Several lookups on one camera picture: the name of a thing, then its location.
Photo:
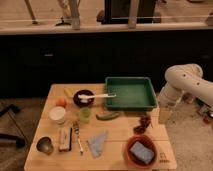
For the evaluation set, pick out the wooden brush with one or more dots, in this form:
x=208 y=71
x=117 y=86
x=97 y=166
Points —
x=65 y=139

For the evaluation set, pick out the blue sponge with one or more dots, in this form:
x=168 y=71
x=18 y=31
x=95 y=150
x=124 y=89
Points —
x=141 y=152

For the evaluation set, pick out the terracotta bowl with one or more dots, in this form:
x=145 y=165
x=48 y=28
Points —
x=131 y=160

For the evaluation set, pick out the dark round bowl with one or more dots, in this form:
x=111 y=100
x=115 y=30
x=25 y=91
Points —
x=83 y=102

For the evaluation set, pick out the light blue towel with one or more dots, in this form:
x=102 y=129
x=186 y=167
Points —
x=96 y=143

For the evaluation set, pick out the green cup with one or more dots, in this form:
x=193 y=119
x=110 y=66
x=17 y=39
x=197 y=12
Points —
x=84 y=114

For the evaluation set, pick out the small metal cup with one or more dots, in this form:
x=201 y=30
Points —
x=44 y=145

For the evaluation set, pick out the green plastic tray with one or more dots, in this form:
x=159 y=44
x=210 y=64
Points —
x=132 y=94

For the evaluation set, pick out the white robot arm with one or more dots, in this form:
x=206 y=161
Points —
x=181 y=79

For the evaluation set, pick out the white round container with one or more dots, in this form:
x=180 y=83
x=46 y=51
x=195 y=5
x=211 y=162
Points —
x=57 y=114

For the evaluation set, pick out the white spatula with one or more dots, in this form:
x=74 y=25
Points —
x=96 y=96

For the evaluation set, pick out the metal fork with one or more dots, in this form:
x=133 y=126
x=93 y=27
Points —
x=76 y=130

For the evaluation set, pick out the orange fruit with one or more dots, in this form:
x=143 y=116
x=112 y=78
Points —
x=61 y=102

